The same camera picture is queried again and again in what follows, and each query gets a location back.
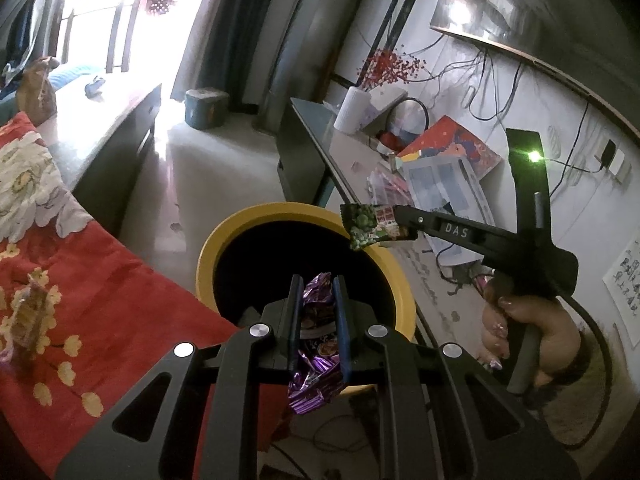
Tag red floral blanket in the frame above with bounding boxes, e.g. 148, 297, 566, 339
0, 110, 281, 478

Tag green snack packet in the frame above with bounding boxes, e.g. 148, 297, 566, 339
340, 202, 417, 251

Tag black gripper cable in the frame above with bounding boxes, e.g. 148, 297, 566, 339
547, 292, 615, 448

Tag grey standing air conditioner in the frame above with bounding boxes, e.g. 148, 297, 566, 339
252, 0, 351, 133

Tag red berry branches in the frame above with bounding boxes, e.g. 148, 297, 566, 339
357, 47, 428, 91

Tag grey curtain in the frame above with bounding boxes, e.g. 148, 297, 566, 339
170, 0, 296, 113

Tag glass-top television cabinet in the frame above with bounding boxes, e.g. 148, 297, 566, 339
276, 97, 506, 346

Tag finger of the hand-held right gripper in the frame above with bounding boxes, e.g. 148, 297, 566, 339
392, 205, 506, 263

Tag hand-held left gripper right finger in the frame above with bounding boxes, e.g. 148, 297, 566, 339
331, 274, 583, 480

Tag dark blue curtain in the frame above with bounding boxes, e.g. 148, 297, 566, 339
0, 0, 56, 61

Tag tangle of wall cables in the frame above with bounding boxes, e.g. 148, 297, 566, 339
427, 42, 601, 176

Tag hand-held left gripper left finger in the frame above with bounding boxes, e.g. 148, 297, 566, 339
55, 274, 306, 480

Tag white and blue booklet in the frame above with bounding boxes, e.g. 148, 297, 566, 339
402, 155, 496, 266

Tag red book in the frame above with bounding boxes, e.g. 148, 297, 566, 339
397, 115, 502, 178

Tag purple foil wrapper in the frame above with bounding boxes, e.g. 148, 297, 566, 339
287, 272, 348, 415

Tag brown sliding glass door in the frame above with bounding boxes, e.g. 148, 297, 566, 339
50, 0, 151, 76

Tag black looped cable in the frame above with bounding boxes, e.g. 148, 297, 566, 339
385, 97, 431, 136

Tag wall outlet with charger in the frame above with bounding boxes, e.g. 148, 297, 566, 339
597, 140, 632, 183

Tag gold brown snack wrapper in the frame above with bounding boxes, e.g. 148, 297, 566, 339
0, 269, 62, 366

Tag yellow trash bin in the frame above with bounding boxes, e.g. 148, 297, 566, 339
197, 201, 416, 396

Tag white paper roll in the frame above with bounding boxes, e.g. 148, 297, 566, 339
333, 86, 369, 135

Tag wall-mounted television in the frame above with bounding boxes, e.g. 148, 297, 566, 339
430, 0, 640, 138

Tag white flat box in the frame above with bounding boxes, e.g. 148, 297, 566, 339
365, 85, 408, 126

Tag brown paper bag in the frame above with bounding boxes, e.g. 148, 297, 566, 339
15, 57, 58, 123

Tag white paper sheet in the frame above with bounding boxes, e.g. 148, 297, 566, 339
602, 240, 640, 333

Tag person's right hand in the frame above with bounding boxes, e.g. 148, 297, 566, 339
477, 280, 586, 386

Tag teal storage box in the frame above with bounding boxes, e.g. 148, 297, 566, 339
184, 89, 226, 128

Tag dark coffee table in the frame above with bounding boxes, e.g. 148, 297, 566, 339
37, 77, 163, 233

